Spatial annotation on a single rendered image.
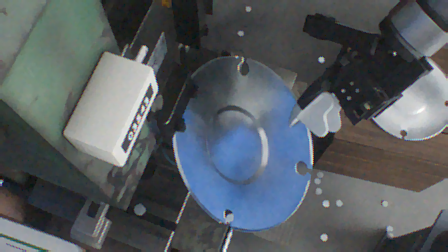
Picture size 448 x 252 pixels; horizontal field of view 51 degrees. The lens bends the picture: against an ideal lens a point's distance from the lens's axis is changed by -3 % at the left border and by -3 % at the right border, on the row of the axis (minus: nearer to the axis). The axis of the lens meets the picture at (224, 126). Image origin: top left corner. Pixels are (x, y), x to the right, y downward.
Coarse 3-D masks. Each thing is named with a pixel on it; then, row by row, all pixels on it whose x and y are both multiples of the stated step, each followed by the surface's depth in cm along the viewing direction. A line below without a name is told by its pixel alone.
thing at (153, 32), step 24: (120, 0) 55; (144, 0) 55; (168, 0) 58; (120, 24) 54; (144, 24) 55; (168, 24) 64; (168, 48) 68; (168, 72) 73; (168, 96) 72; (192, 96) 76; (168, 120) 71
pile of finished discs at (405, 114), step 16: (432, 64) 145; (432, 80) 143; (416, 96) 140; (432, 96) 141; (384, 112) 139; (400, 112) 139; (416, 112) 139; (432, 112) 139; (384, 128) 137; (400, 128) 137; (416, 128) 138; (432, 128) 138
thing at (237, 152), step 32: (224, 64) 78; (256, 64) 73; (224, 96) 79; (256, 96) 74; (288, 96) 71; (192, 128) 85; (224, 128) 79; (256, 128) 75; (288, 128) 71; (192, 160) 86; (224, 160) 80; (256, 160) 76; (288, 160) 72; (192, 192) 87; (224, 192) 82; (256, 192) 77; (288, 192) 73; (256, 224) 78
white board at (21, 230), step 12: (0, 216) 104; (0, 228) 115; (12, 228) 110; (24, 228) 106; (36, 228) 104; (0, 240) 129; (12, 240) 123; (24, 240) 118; (36, 240) 113; (48, 240) 108; (60, 240) 104
